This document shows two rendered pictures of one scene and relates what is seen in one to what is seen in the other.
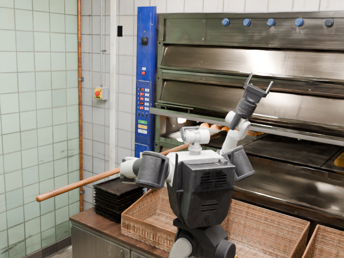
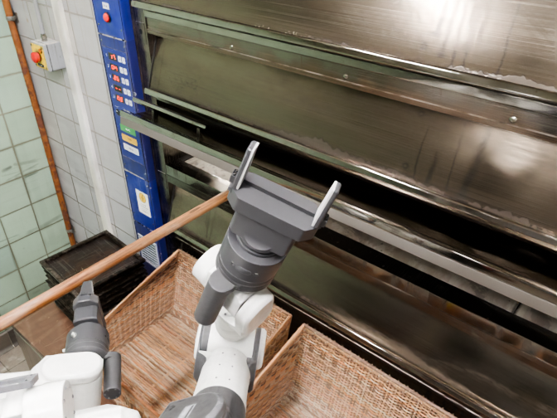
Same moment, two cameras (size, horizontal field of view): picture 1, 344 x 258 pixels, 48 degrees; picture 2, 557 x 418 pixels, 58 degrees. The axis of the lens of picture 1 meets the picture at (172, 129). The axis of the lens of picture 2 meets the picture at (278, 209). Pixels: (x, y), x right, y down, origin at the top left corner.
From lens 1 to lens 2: 145 cm
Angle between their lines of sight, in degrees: 21
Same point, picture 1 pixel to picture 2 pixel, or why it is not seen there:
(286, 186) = (423, 336)
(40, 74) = not seen: outside the picture
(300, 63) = (492, 27)
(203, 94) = (235, 86)
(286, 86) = (442, 96)
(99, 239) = not seen: hidden behind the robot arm
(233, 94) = (302, 95)
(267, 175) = (383, 298)
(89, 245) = not seen: hidden behind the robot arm
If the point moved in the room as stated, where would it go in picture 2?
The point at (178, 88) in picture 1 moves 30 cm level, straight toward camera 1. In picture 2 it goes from (185, 61) to (152, 98)
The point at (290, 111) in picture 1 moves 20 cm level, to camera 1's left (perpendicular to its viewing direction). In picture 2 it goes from (447, 172) to (351, 167)
